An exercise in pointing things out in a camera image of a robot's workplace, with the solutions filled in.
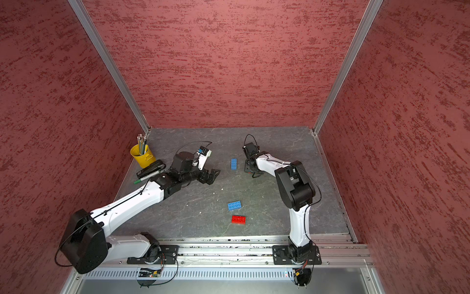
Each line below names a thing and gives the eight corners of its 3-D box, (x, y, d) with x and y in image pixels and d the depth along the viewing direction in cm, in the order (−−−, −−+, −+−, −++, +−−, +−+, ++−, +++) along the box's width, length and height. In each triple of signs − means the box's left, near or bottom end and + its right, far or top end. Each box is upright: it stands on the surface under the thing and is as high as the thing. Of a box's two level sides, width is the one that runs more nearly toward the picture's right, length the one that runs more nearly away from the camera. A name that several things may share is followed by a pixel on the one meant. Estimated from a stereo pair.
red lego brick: (231, 223, 84) (230, 221, 83) (232, 216, 86) (231, 214, 85) (245, 225, 84) (246, 223, 82) (246, 218, 86) (246, 216, 84)
